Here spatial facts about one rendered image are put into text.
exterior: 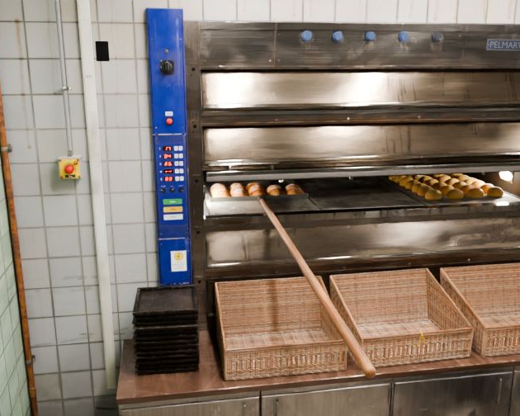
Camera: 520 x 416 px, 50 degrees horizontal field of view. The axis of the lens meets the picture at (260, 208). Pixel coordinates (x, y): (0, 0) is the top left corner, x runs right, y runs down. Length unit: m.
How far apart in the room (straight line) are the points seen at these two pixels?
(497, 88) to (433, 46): 0.41
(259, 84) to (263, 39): 0.21
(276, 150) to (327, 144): 0.26
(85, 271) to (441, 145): 1.88
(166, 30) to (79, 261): 1.15
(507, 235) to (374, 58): 1.23
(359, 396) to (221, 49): 1.70
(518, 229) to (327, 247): 1.09
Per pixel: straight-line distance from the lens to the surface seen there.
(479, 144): 3.13
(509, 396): 3.05
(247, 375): 2.56
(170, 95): 2.63
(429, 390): 2.82
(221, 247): 2.83
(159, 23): 2.63
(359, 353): 1.53
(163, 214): 2.72
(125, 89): 2.67
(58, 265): 2.87
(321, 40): 2.78
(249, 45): 2.71
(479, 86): 3.10
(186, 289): 2.73
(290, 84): 2.74
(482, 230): 3.28
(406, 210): 3.03
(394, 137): 2.93
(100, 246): 2.80
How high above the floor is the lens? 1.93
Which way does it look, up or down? 15 degrees down
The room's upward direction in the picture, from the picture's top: straight up
